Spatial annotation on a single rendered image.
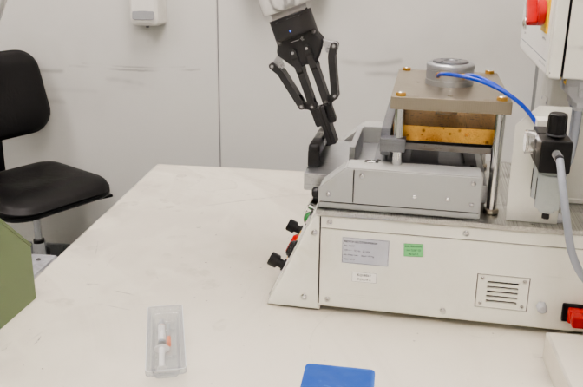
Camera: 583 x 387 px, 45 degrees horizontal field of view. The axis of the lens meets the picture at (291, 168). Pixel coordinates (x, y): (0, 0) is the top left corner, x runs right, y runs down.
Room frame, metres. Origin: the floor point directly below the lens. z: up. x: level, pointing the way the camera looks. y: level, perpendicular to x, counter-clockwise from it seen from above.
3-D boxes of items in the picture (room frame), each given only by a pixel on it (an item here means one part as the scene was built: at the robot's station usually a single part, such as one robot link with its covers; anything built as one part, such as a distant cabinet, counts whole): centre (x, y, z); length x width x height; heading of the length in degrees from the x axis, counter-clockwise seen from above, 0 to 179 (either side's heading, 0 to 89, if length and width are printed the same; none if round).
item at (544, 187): (0.92, -0.35, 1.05); 0.15 x 0.05 x 0.15; 169
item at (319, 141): (1.21, -0.05, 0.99); 0.15 x 0.02 x 0.04; 169
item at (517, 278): (1.15, -0.25, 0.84); 0.53 x 0.37 x 0.17; 79
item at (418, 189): (1.04, -0.16, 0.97); 0.26 x 0.05 x 0.07; 79
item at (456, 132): (1.16, -0.26, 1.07); 0.22 x 0.17 x 0.10; 169
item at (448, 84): (1.14, -0.29, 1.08); 0.31 x 0.24 x 0.13; 169
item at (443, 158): (1.17, -0.23, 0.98); 0.20 x 0.17 x 0.03; 169
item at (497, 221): (1.16, -0.30, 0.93); 0.46 x 0.35 x 0.01; 79
